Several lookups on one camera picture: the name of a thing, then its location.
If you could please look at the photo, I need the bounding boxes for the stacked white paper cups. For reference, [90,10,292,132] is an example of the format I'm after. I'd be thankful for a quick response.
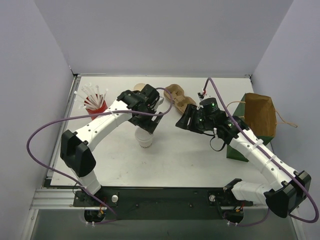
[133,83,146,92]

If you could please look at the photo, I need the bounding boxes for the brown pulp cup carrier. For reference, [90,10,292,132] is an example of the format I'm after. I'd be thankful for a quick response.
[165,84,196,115]

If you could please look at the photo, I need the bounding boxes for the white wrapped straws bundle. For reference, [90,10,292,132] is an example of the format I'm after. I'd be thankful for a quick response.
[73,83,108,111]

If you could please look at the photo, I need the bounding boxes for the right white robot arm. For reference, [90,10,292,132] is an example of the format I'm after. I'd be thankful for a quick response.
[175,97,312,218]

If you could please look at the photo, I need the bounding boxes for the red straw holder cup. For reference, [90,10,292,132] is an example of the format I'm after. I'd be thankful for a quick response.
[83,97,108,121]

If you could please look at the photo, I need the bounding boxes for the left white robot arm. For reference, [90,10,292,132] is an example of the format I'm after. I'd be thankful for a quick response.
[60,84,164,206]

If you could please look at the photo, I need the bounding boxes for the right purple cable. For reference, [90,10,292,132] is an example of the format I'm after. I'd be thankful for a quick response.
[203,77,316,227]

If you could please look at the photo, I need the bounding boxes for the white paper coffee cup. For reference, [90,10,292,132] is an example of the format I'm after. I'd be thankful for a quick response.
[134,127,154,148]

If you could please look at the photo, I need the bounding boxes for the aluminium frame rail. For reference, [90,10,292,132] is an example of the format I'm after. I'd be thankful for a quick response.
[30,188,75,210]

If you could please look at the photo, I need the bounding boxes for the green paper takeout bag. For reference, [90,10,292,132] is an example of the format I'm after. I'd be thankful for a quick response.
[226,92,298,163]

